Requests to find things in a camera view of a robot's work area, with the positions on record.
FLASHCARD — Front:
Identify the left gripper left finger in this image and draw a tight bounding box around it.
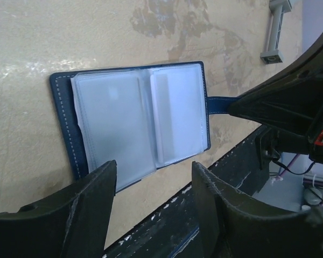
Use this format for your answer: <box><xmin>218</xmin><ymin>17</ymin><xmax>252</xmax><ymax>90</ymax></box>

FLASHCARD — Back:
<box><xmin>0</xmin><ymin>161</ymin><xmax>117</xmax><ymax>257</ymax></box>

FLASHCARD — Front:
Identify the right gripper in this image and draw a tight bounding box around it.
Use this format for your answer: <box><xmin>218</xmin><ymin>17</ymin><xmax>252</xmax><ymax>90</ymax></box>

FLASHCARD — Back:
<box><xmin>228</xmin><ymin>32</ymin><xmax>323</xmax><ymax>164</ymax></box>

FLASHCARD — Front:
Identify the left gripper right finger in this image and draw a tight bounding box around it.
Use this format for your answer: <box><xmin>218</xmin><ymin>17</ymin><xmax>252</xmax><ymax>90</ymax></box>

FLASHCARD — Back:
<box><xmin>192</xmin><ymin>162</ymin><xmax>323</xmax><ymax>257</ymax></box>

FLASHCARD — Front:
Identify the blue leather card holder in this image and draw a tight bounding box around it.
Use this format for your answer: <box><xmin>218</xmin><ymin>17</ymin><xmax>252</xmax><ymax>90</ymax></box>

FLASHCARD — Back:
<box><xmin>49</xmin><ymin>61</ymin><xmax>236</xmax><ymax>191</ymax></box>

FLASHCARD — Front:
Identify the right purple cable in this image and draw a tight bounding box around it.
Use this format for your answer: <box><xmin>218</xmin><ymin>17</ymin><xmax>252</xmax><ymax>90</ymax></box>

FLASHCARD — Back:
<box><xmin>271</xmin><ymin>154</ymin><xmax>323</xmax><ymax>191</ymax></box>

